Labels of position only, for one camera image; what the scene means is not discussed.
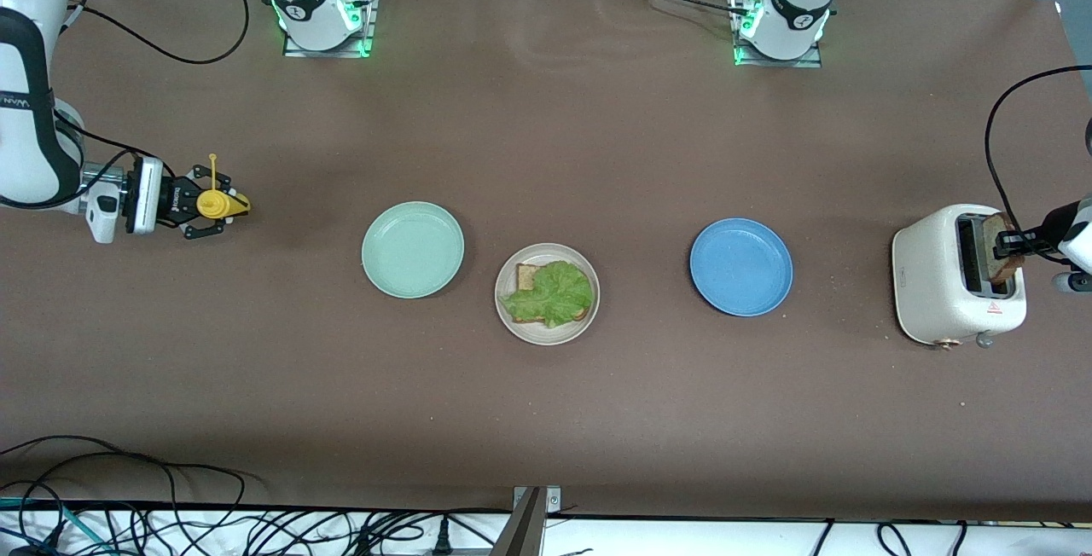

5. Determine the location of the yellow squeeze bottle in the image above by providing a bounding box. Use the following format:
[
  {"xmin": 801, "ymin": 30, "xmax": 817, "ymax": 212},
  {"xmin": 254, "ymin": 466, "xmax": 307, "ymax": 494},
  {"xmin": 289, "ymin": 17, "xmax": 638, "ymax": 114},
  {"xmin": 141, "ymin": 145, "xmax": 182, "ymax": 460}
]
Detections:
[{"xmin": 195, "ymin": 153, "xmax": 253, "ymax": 221}]

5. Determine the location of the brown bread slice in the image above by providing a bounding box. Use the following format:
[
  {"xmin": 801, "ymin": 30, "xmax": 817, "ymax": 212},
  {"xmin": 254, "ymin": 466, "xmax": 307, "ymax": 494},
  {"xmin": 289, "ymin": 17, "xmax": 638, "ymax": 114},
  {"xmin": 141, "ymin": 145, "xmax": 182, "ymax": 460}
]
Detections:
[
  {"xmin": 512, "ymin": 264, "xmax": 590, "ymax": 324},
  {"xmin": 981, "ymin": 211, "xmax": 1029, "ymax": 287}
]

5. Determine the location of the green lettuce leaf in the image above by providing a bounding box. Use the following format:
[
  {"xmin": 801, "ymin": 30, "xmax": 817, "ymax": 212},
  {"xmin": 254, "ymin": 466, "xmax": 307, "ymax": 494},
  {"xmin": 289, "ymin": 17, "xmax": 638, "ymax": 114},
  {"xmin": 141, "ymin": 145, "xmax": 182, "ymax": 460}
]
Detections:
[{"xmin": 501, "ymin": 260, "xmax": 595, "ymax": 328}]

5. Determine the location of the mint green plate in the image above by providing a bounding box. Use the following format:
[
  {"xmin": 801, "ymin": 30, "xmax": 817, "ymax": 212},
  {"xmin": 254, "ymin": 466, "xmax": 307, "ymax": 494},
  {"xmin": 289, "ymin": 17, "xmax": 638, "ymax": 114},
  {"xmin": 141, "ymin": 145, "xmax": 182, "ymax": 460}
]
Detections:
[{"xmin": 361, "ymin": 200, "xmax": 466, "ymax": 299}]

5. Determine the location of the blue plate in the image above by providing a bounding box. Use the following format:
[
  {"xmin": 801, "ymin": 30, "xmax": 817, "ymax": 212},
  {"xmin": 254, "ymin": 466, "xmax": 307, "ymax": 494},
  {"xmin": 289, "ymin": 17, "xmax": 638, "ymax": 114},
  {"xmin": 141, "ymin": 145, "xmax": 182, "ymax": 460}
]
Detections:
[{"xmin": 689, "ymin": 217, "xmax": 794, "ymax": 318}]

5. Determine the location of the beige plate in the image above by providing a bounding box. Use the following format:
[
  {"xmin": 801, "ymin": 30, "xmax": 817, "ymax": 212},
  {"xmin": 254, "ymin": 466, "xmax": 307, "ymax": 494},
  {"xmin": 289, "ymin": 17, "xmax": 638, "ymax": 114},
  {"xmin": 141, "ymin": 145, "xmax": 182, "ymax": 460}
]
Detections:
[{"xmin": 494, "ymin": 242, "xmax": 601, "ymax": 346}]

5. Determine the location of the white toaster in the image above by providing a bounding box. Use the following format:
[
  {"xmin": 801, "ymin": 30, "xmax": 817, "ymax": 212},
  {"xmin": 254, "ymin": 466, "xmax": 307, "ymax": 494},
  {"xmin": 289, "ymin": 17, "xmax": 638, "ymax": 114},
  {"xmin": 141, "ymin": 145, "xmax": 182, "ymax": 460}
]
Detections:
[{"xmin": 892, "ymin": 203, "xmax": 1029, "ymax": 348}]

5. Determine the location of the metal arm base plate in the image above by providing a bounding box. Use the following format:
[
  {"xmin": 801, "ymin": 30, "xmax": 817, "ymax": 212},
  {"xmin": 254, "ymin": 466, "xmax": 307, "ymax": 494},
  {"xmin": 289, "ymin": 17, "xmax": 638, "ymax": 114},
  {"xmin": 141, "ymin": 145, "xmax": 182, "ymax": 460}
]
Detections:
[
  {"xmin": 282, "ymin": 0, "xmax": 377, "ymax": 59},
  {"xmin": 732, "ymin": 0, "xmax": 824, "ymax": 69}
]

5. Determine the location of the black looped floor cable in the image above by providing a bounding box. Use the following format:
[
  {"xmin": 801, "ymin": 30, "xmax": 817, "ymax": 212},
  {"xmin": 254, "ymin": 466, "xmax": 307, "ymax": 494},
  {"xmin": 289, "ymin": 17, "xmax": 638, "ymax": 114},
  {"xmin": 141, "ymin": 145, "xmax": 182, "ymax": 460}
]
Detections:
[{"xmin": 0, "ymin": 435, "xmax": 257, "ymax": 556}]

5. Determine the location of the teal cable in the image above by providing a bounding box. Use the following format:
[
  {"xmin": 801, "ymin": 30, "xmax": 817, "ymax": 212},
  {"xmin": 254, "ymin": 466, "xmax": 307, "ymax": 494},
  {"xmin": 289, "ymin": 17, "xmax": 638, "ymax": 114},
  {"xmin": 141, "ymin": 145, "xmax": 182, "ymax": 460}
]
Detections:
[{"xmin": 0, "ymin": 496, "xmax": 116, "ymax": 555}]

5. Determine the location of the aluminium frame profile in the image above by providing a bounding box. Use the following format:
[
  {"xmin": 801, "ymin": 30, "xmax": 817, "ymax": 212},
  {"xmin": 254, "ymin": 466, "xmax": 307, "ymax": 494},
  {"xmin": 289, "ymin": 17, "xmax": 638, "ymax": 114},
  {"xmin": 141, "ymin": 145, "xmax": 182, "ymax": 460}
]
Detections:
[{"xmin": 491, "ymin": 488, "xmax": 547, "ymax": 556}]

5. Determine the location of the metal corner bracket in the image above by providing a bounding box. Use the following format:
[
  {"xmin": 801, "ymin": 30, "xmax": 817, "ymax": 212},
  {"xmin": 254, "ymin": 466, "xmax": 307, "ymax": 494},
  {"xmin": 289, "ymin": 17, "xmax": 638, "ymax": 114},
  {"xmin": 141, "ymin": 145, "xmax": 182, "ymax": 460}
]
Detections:
[{"xmin": 512, "ymin": 485, "xmax": 562, "ymax": 516}]

